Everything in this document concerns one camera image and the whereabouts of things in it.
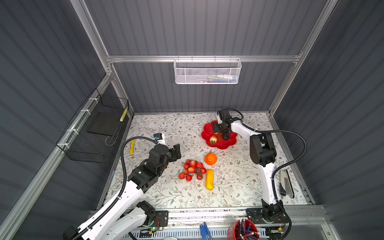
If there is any red yellow fake peach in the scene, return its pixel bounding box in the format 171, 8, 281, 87
210, 136, 218, 145

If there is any dark fake avocado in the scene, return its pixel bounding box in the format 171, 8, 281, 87
222, 132, 230, 141

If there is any red fake lychee bunch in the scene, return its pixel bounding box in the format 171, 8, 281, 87
178, 160, 208, 182

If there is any orange fake bell pepper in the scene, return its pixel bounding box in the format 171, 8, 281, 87
205, 153, 218, 166

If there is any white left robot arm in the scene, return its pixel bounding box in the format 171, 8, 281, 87
63, 144, 182, 240

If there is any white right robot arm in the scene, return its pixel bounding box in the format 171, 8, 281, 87
213, 108, 284, 223

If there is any red flower-shaped fruit bowl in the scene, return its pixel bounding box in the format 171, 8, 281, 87
201, 121, 238, 150

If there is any yellow marker on table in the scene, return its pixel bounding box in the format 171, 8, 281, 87
129, 140, 135, 155

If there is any yellow marker in basket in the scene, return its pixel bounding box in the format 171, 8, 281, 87
120, 108, 128, 122

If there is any black flat tool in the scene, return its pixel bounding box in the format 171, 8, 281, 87
280, 170, 295, 199

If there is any red pen cup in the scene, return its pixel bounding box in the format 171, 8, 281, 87
227, 219, 261, 240

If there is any white wire mesh basket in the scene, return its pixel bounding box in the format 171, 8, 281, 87
173, 57, 242, 85

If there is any black wire basket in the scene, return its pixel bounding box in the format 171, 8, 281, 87
57, 89, 130, 164

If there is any blue clamp handle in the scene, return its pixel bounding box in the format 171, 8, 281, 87
200, 223, 213, 240

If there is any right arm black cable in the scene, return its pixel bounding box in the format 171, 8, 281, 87
224, 107, 308, 240

